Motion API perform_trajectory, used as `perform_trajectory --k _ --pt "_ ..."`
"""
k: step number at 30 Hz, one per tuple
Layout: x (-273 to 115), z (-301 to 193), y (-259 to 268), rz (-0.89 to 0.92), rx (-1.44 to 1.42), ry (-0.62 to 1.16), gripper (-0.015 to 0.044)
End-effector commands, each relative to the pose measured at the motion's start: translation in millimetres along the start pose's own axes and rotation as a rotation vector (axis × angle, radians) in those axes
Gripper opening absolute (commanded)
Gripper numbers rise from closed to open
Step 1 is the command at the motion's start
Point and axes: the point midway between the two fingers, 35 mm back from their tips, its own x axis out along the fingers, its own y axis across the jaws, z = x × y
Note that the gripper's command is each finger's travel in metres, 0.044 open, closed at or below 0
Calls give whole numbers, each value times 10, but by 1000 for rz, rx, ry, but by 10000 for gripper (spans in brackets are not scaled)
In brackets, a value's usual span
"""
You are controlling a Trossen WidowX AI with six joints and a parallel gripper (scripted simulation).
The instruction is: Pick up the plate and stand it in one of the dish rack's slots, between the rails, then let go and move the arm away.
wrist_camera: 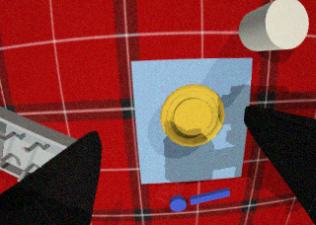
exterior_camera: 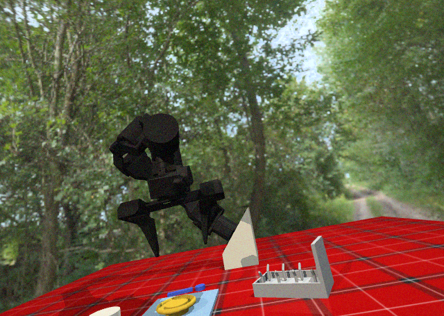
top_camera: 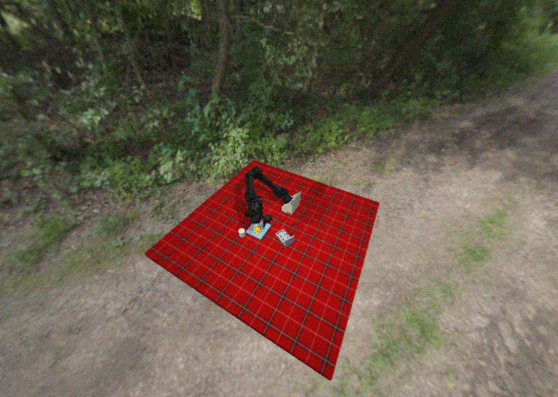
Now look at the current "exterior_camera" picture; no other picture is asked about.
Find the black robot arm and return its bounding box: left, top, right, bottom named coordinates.
left=109, top=113, right=239, bottom=244

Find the cream cylinder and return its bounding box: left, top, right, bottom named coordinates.
left=89, top=306, right=121, bottom=316

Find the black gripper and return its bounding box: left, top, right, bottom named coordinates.
left=117, top=160, right=225, bottom=257

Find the light blue flat mat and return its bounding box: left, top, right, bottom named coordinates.
left=142, top=289, right=219, bottom=316

